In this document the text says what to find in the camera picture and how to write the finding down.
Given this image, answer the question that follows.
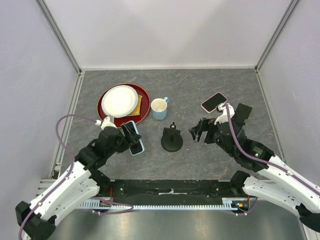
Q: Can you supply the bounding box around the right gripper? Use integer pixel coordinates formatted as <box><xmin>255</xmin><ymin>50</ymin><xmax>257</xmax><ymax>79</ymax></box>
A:
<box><xmin>188</xmin><ymin>116</ymin><xmax>236</xmax><ymax>158</ymax></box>

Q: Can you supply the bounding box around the blue case phone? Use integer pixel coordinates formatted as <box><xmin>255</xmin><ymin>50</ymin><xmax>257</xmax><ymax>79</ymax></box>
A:
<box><xmin>124</xmin><ymin>120</ymin><xmax>145</xmax><ymax>156</ymax></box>

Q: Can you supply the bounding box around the black round phone stand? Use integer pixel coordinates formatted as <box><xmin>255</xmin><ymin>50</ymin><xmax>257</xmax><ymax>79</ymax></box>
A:
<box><xmin>160</xmin><ymin>122</ymin><xmax>183</xmax><ymax>153</ymax></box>

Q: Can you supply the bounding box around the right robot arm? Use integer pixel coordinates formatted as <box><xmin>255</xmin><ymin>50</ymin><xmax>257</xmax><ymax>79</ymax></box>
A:
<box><xmin>189</xmin><ymin>116</ymin><xmax>320</xmax><ymax>232</ymax></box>

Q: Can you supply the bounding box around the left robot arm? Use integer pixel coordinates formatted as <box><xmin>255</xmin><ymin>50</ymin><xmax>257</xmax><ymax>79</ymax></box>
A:
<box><xmin>15</xmin><ymin>123</ymin><xmax>141</xmax><ymax>240</ymax></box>

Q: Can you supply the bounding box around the pink case phone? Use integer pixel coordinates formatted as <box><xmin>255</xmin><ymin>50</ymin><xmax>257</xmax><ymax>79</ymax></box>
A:
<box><xmin>200</xmin><ymin>92</ymin><xmax>228</xmax><ymax>114</ymax></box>

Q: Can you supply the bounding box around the black folding phone stand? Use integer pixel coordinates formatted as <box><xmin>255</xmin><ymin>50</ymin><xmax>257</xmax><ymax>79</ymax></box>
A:
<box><xmin>233</xmin><ymin>103</ymin><xmax>253</xmax><ymax>126</ymax></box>

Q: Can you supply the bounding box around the yellow sponge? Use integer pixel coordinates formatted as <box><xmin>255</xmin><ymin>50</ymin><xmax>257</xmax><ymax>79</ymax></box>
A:
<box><xmin>126</xmin><ymin>94</ymin><xmax>143</xmax><ymax>117</ymax></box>

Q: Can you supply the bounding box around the white paper plate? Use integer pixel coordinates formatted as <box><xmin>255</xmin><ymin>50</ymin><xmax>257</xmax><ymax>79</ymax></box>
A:
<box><xmin>101</xmin><ymin>84</ymin><xmax>139</xmax><ymax>118</ymax></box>

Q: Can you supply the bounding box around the light blue mug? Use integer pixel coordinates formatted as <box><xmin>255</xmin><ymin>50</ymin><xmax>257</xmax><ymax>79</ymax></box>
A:
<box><xmin>150</xmin><ymin>97</ymin><xmax>169</xmax><ymax>121</ymax></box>

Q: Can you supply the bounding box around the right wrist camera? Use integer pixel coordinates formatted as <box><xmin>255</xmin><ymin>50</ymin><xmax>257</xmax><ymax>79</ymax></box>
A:
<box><xmin>214</xmin><ymin>103</ymin><xmax>235</xmax><ymax>125</ymax></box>

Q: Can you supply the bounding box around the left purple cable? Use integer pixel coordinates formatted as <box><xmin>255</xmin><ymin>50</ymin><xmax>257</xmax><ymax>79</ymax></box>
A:
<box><xmin>18</xmin><ymin>114</ymin><xmax>103</xmax><ymax>240</ymax></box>

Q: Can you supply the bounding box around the purple cable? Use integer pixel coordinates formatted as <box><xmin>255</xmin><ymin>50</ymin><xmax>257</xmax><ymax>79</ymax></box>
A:
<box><xmin>223</xmin><ymin>103</ymin><xmax>320</xmax><ymax>196</ymax></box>
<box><xmin>18</xmin><ymin>114</ymin><xmax>103</xmax><ymax>240</ymax></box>

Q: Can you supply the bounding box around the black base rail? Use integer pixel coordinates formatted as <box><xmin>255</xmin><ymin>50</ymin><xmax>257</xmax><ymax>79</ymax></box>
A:
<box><xmin>82</xmin><ymin>178</ymin><xmax>261</xmax><ymax>211</ymax></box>

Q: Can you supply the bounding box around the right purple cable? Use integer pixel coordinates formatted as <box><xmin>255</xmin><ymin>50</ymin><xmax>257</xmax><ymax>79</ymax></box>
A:
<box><xmin>223</xmin><ymin>103</ymin><xmax>320</xmax><ymax>196</ymax></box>

